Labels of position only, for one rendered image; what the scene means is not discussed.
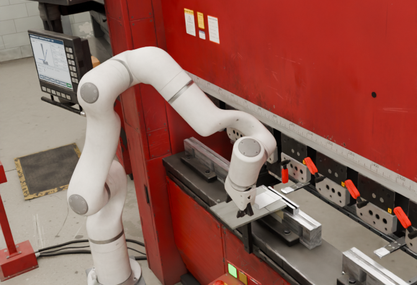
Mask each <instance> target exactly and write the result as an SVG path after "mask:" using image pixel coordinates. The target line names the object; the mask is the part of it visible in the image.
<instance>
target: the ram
mask: <svg viewBox="0 0 417 285"><path fill-rule="evenodd" d="M161 5H162V12H163V21H164V31H165V36H166V46H167V51H168V54H169V55H170V56H171V57H172V58H173V59H174V60H175V61H176V62H177V64H178V65H179V66H180V67H181V68H182V69H183V70H184V71H187V72H189V73H191V74H193V75H195V76H197V77H199V78H201V79H203V80H205V81H207V82H209V83H212V84H214V85H216V86H218V87H219V88H222V89H224V90H226V91H228V92H229V93H232V94H234V95H236V96H238V97H240V98H242V99H244V100H246V101H248V102H250V103H252V104H255V105H257V106H259V107H261V108H263V109H265V110H267V111H269V112H271V113H273V114H275V115H278V116H279V117H281V118H283V119H285V120H288V121H289V122H291V123H293V124H295V125H298V126H300V127H302V128H304V129H306V130H308V131H310V132H312V133H314V134H316V135H318V136H321V137H323V138H325V139H327V140H329V141H331V142H333V143H335V144H337V145H339V146H340V147H343V148H345V149H347V150H349V151H351V152H353V153H355V154H357V155H359V156H361V157H363V158H366V159H368V160H370V161H372V162H374V163H376V164H378V165H380V166H382V167H384V168H386V169H388V170H390V171H393V172H394V173H396V174H399V175H400V176H402V177H404V178H406V179H409V180H411V181H413V182H415V183H417V0H161ZM184 8H185V9H189V10H192V11H193V13H194V25H195V35H191V34H188V33H187V30H186V18H185V12H184ZM197 12H200V13H203V18H204V29H203V28H200V27H199V23H198V16H197ZM207 15H210V16H214V17H217V18H218V31H219V40H220V44H218V43H215V42H212V41H210V40H209V26H208V19H207ZM200 30H201V31H203V32H205V39H203V38H200V36H199V31H200ZM194 82H195V81H194ZM195 83H196V85H198V87H199V88H200V89H201V90H202V91H204V92H206V93H208V94H210V95H211V96H213V97H215V98H217V99H219V100H221V101H223V102H225V103H227V104H229V105H231V106H233V107H235V108H237V109H239V110H240V111H243V112H246V113H249V114H251V115H252V116H254V117H255V118H257V120H260V121H261V122H264V123H265V124H267V125H269V126H271V127H273V128H275V129H277V130H279V131H281V132H282V133H284V134H286V135H288V136H290V137H292V138H294V139H296V140H298V141H299V142H302V143H304V144H306V145H308V146H309V147H311V148H313V149H315V150H317V151H319V152H321V153H323V154H325V155H326V156H328V157H330V158H332V159H334V160H336V161H338V162H340V163H342V164H344V165H346V166H348V167H350V168H352V169H354V170H355V171H357V172H359V173H361V174H363V175H365V176H367V177H369V178H370V179H373V180H374V181H376V182H378V183H380V184H383V185H384V186H386V187H388V188H390V189H392V190H394V191H396V192H397V193H399V194H401V195H403V196H405V197H407V198H409V199H411V200H412V201H415V202H417V193H415V192H413V191H410V190H409V189H407V188H404V187H403V186H400V185H399V184H397V183H394V182H393V181H391V180H389V179H387V178H385V177H383V176H381V175H379V174H377V173H375V172H373V171H371V170H369V169H367V168H365V167H363V166H361V165H359V164H357V163H355V162H353V161H351V160H349V159H347V158H345V157H343V156H341V155H339V154H337V153H335V152H333V151H331V150H329V149H327V148H326V147H324V146H322V145H320V144H318V143H316V142H314V141H312V140H310V139H308V138H306V137H304V136H302V135H300V134H298V133H296V132H294V131H292V130H290V129H288V128H286V127H284V126H282V125H280V124H278V123H276V122H274V121H272V120H270V119H268V118H266V117H264V116H263V115H261V114H258V113H257V112H254V111H252V110H251V109H248V108H247V107H245V106H242V105H241V104H238V103H237V102H235V101H232V100H231V99H228V98H227V97H225V96H222V95H221V94H219V93H216V92H215V91H212V90H211V89H209V88H206V87H205V86H202V85H201V84H199V83H197V82H195Z"/></svg>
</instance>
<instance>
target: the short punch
mask: <svg viewBox="0 0 417 285"><path fill-rule="evenodd" d="M266 164H267V170H269V174H271V175H273V176H274V177H275V178H277V179H279V180H280V181H282V169H283V168H282V166H281V165H280V163H276V162H275V163H272V164H271V163H269V162H268V161H266Z"/></svg>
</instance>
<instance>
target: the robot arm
mask: <svg viewBox="0 0 417 285"><path fill-rule="evenodd" d="M138 83H144V84H150V85H152V86H153V87H154V88H155V89H156V90H157V91H158V92H159V93H160V95H162V97H164V98H165V100H167V102H168V103H169V104H170V105H171V106H172V107H173V108H174V109H175V110H176V111H177V112H178V114H179V115H180V116H181V117H182V118H183V119H184V120H185V121H186V122H187V123H188V124H189V125H190V126H191V127H192V128H193V129H194V130H195V131H196V132H197V133H198V134H199V135H201V136H203V137H206V136H209V135H211V134H213V133H215V132H217V131H219V130H221V129H224V128H233V129H236V130H239V131H240V132H241V133H243V134H244V135H245V137H241V138H239V139H238V140H237V141H236V142H235V144H234V146H233V152H232V156H231V162H230V168H229V172H228V176H227V177H225V178H223V181H224V183H225V189H226V195H227V196H226V201H225V202H226V203H229V202H230V201H234V202H235V204H236V205H237V206H238V208H239V211H238V212H237V215H236V217H237V218H239V217H244V216H245V215H248V216H252V215H254V213H253V209H252V206H253V205H254V202H255V198H256V182H257V179H258V175H259V172H260V169H261V167H262V166H263V164H264V163H265V161H266V160H267V159H268V158H269V157H270V156H271V154H272V153H273V152H274V150H275V149H276V145H277V143H276V140H275V138H274V137H273V135H272V134H271V133H270V131H268V129H267V128H265V126H264V125H263V124H262V123H260V121H258V120H257V118H255V117H254V116H252V115H251V114H249V113H246V112H243V111H234V110H223V109H219V108H218V107H217V106H216V105H215V104H214V103H213V102H212V101H211V100H210V99H209V98H208V97H207V95H206V94H205V93H204V92H203V91H202V90H201V89H200V88H199V87H198V85H196V83H195V82H194V81H193V80H192V79H191V78H190V76H189V75H188V74H187V73H186V72H185V71H184V70H183V69H182V68H181V67H180V66H179V65H178V64H177V62H176V61H175V60H174V59H173V58H172V57H171V56H170V55H169V54H168V53H167V52H165V51H164V50H162V49H160V48H157V47H143V48H139V49H136V50H131V51H130V50H128V51H125V52H122V53H120V54H118V55H116V56H114V57H112V58H110V59H109V60H107V61H105V62H103V63H102V64H100V65H99V66H97V67H95V68H93V69H92V70H90V71H88V72H87V73H86V74H85V75H84V76H83V77H82V78H81V80H80V82H79V85H78V92H77V96H78V102H79V104H80V105H81V107H82V108H83V109H84V111H85V113H86V117H87V128H86V140H85V144H84V148H83V152H82V154H81V156H80V159H79V161H78V164H77V165H76V168H75V170H74V173H73V175H72V178H71V181H70V183H69V186H68V192H67V200H68V204H69V206H70V208H71V210H72V211H73V212H75V213H76V214H78V215H81V216H87V221H86V231H87V236H88V240H89V245H90V248H91V254H92V259H93V262H94V267H93V269H92V270H91V271H90V273H89V274H88V276H87V285H136V284H137V283H138V282H139V280H140V278H141V266H140V265H139V263H138V262H137V261H135V260H133V259H131V258H129V256H128V250H127V243H126V239H125V233H124V229H123V223H122V212H123V207H124V204H125V198H126V194H127V175H126V172H125V170H124V168H123V166H122V165H121V164H120V163H119V162H118V161H115V160H114V157H115V154H116V151H117V147H118V144H119V137H120V129H121V121H120V117H119V115H118V114H117V113H116V112H115V111H114V102H115V100H116V98H117V97H118V95H119V94H121V93H122V92H124V91H125V90H126V89H128V88H130V87H131V86H133V85H136V84H138Z"/></svg>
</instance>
